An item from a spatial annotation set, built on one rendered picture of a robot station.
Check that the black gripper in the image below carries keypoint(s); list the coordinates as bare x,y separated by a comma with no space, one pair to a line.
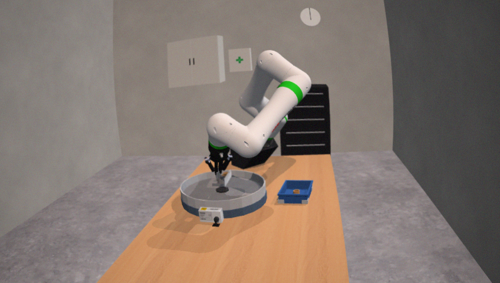
218,167

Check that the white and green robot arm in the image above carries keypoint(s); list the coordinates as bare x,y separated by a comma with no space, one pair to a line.
269,115

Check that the blue crate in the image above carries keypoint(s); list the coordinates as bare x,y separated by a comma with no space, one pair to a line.
285,193

